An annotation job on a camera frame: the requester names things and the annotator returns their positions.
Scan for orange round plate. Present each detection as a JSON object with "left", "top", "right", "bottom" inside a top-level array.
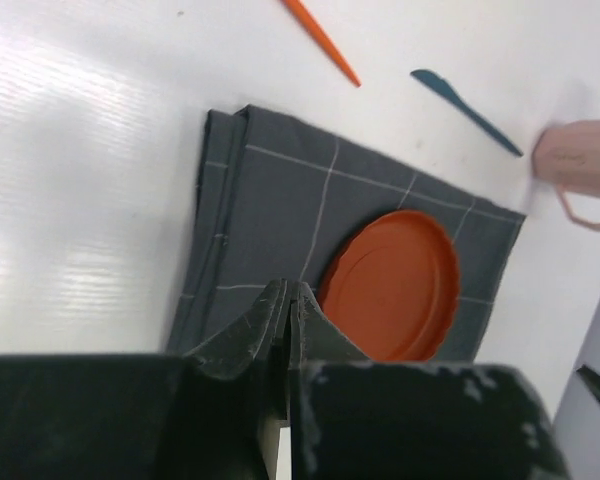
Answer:
[{"left": 318, "top": 210, "right": 460, "bottom": 362}]

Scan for dark checked cloth placemat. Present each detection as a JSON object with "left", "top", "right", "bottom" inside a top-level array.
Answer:
[{"left": 167, "top": 106, "right": 524, "bottom": 361}]

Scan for orange plastic fork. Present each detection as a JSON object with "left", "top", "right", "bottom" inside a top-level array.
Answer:
[{"left": 282, "top": 0, "right": 361, "bottom": 88}]

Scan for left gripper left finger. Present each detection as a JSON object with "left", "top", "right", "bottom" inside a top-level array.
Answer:
[{"left": 0, "top": 280, "right": 293, "bottom": 479}]

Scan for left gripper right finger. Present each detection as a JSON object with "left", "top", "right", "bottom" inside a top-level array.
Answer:
[{"left": 289, "top": 283, "right": 569, "bottom": 479}]

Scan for blue plastic knife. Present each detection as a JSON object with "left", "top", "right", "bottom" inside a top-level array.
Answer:
[{"left": 410, "top": 69, "right": 523, "bottom": 158}]

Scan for pink white mug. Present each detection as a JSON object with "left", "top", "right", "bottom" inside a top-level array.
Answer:
[{"left": 531, "top": 120, "right": 600, "bottom": 232}]

